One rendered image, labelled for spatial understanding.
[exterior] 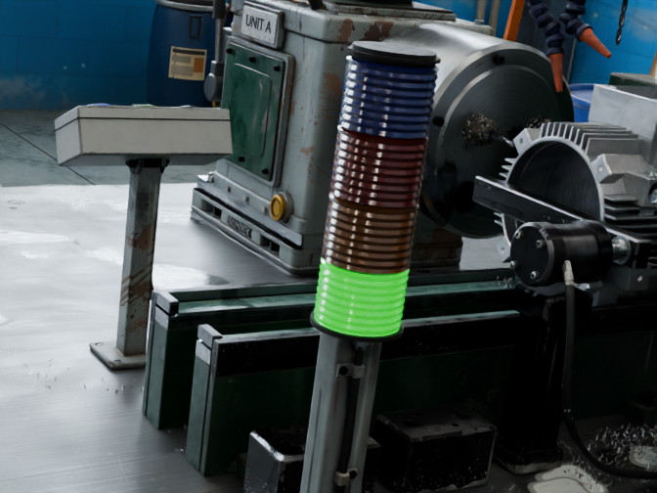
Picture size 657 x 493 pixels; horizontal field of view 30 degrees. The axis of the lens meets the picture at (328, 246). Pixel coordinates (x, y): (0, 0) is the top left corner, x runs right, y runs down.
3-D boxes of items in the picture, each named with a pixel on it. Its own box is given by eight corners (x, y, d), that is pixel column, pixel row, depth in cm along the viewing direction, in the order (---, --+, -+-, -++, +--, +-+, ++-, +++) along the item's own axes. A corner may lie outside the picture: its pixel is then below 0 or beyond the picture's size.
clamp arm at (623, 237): (651, 269, 119) (488, 200, 139) (658, 240, 118) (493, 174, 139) (626, 271, 117) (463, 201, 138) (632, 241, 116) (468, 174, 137)
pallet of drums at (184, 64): (324, 131, 725) (339, 4, 705) (392, 163, 658) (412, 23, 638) (129, 125, 667) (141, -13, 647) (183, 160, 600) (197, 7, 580)
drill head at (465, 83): (417, 176, 189) (441, 12, 182) (579, 246, 159) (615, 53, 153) (276, 177, 176) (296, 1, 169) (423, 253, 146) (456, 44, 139)
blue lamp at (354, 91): (395, 120, 83) (405, 55, 82) (448, 140, 79) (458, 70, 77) (320, 119, 80) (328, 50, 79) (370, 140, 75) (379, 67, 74)
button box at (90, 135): (205, 165, 136) (201, 118, 136) (235, 155, 130) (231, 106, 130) (56, 166, 127) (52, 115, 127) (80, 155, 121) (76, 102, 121)
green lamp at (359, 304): (369, 307, 87) (377, 246, 86) (417, 337, 82) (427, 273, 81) (296, 313, 84) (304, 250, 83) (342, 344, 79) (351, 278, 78)
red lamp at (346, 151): (386, 185, 85) (395, 120, 83) (437, 207, 80) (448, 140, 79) (312, 186, 82) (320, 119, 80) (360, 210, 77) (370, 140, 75)
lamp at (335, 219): (377, 246, 86) (386, 185, 85) (427, 273, 81) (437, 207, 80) (304, 250, 83) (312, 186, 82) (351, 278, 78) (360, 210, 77)
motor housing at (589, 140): (606, 260, 152) (635, 109, 147) (725, 312, 136) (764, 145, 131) (480, 268, 141) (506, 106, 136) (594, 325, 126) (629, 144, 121)
